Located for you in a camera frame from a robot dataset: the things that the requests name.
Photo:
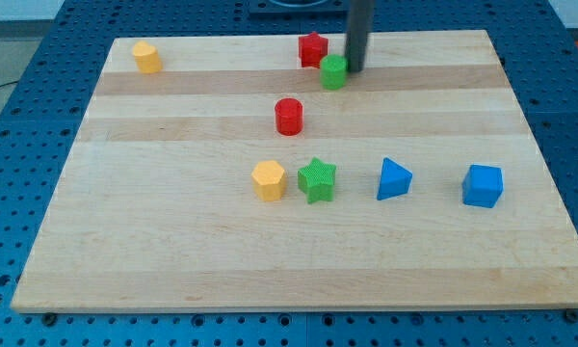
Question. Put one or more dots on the red cylinder block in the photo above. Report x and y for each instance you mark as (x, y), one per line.
(289, 116)

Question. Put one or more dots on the light wooden board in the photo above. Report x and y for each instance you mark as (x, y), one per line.
(155, 211)

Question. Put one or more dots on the red star block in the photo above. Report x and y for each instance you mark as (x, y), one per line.
(312, 49)

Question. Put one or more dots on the yellow hexagon block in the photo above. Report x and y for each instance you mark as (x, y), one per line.
(269, 180)

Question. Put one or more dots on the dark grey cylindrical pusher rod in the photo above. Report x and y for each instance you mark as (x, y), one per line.
(359, 25)

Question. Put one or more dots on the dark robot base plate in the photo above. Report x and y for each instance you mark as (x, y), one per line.
(296, 7)

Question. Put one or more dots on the blue cube block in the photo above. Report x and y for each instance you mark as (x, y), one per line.
(482, 186)

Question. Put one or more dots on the green cylinder block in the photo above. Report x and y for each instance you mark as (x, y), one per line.
(333, 72)

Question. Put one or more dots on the blue triangle block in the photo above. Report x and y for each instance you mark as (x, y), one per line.
(395, 180)

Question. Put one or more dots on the green star block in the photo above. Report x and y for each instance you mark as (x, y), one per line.
(317, 180)

